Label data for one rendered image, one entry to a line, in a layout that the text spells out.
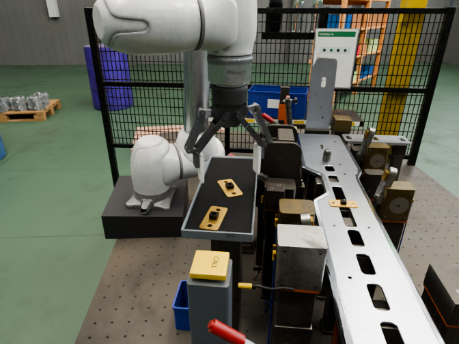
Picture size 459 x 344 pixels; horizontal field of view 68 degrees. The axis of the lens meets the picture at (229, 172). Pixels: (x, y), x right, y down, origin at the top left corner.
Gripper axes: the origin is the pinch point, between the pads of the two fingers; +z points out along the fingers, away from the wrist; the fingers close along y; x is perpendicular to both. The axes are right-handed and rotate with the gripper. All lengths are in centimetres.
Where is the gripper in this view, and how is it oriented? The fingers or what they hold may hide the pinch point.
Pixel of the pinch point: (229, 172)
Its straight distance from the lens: 78.8
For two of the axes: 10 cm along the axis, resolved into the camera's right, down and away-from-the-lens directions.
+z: 0.0, 9.0, 4.4
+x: -3.2, -4.1, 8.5
